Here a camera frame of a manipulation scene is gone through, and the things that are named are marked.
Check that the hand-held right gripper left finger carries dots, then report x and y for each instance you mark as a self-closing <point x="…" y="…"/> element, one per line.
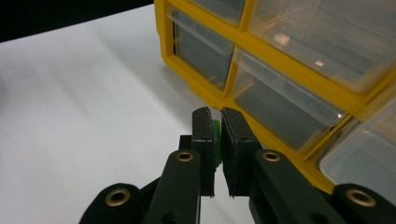
<point x="204" y="140"/>

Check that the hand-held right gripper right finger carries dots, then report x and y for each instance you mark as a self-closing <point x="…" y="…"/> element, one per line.
<point x="238" y="149"/>

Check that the small green plastic piece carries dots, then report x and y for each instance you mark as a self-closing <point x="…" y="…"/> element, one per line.
<point x="218" y="140"/>

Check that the yellow drawer cabinet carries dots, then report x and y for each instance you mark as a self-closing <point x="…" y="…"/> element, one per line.
<point x="280" y="59"/>

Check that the small clear plastic drawer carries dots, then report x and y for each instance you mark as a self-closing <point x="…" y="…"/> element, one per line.
<point x="280" y="109"/>
<point x="202" y="53"/>
<point x="224" y="9"/>
<point x="367" y="155"/>

